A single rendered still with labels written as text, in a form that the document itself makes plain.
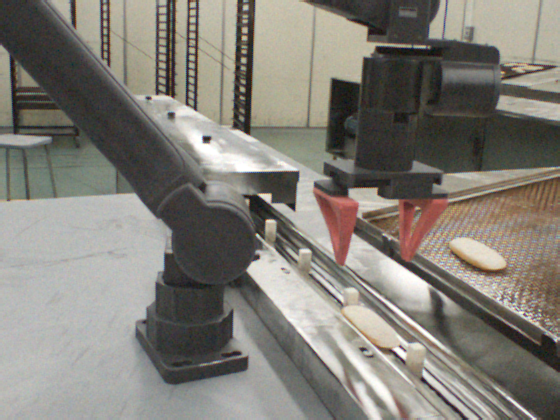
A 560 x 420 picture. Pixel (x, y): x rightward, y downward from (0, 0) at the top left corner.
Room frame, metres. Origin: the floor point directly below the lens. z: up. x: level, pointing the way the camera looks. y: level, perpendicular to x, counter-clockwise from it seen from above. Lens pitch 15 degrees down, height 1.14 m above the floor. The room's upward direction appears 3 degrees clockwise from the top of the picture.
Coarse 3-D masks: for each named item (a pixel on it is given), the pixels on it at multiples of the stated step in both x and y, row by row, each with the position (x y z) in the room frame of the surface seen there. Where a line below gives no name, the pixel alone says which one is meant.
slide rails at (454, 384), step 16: (256, 208) 1.09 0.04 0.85; (288, 240) 0.92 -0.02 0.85; (288, 256) 0.85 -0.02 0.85; (304, 272) 0.79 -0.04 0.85; (320, 272) 0.79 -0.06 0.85; (320, 288) 0.74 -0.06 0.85; (336, 288) 0.74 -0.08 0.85; (336, 304) 0.69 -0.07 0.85; (368, 304) 0.70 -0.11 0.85; (400, 336) 0.62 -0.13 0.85; (384, 352) 0.58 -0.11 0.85; (400, 368) 0.55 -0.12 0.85; (432, 368) 0.55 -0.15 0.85; (448, 368) 0.55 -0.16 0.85; (416, 384) 0.52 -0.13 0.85; (448, 384) 0.52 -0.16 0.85; (464, 384) 0.52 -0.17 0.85; (432, 400) 0.49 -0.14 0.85; (464, 400) 0.50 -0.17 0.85; (480, 400) 0.50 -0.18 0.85; (448, 416) 0.47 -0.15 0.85; (480, 416) 0.47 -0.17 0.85; (496, 416) 0.47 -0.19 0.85
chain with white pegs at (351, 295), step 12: (288, 252) 0.90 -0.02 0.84; (300, 252) 0.82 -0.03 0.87; (300, 264) 0.81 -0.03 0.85; (312, 276) 0.80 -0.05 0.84; (324, 288) 0.76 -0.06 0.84; (348, 288) 0.69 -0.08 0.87; (336, 300) 0.73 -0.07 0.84; (348, 300) 0.68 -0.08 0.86; (408, 348) 0.56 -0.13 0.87; (420, 348) 0.55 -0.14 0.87; (408, 360) 0.55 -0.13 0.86; (420, 360) 0.55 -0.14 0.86; (420, 372) 0.55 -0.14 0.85; (444, 396) 0.52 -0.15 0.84; (456, 408) 0.50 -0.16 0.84
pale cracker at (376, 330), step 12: (348, 312) 0.65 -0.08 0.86; (360, 312) 0.65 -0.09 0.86; (372, 312) 0.65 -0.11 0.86; (360, 324) 0.62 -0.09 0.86; (372, 324) 0.62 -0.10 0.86; (384, 324) 0.62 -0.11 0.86; (372, 336) 0.60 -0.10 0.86; (384, 336) 0.60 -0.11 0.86; (396, 336) 0.60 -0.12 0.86; (384, 348) 0.59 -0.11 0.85
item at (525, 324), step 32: (480, 192) 0.97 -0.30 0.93; (512, 192) 0.96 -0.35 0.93; (384, 224) 0.88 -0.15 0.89; (416, 224) 0.87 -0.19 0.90; (480, 224) 0.84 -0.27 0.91; (512, 224) 0.83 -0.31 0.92; (416, 256) 0.74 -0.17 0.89; (448, 256) 0.75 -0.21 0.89; (544, 288) 0.64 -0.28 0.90; (512, 320) 0.58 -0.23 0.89; (544, 320) 0.58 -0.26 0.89
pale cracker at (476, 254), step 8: (456, 240) 0.77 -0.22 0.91; (464, 240) 0.77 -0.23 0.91; (472, 240) 0.77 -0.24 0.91; (456, 248) 0.75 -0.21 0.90; (464, 248) 0.74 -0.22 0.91; (472, 248) 0.74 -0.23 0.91; (480, 248) 0.74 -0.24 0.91; (488, 248) 0.74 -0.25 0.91; (464, 256) 0.73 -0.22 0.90; (472, 256) 0.72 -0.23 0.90; (480, 256) 0.72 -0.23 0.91; (488, 256) 0.71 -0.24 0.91; (496, 256) 0.71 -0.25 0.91; (472, 264) 0.72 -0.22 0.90; (480, 264) 0.70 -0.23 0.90; (488, 264) 0.70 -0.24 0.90; (496, 264) 0.70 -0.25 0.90; (504, 264) 0.70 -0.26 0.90
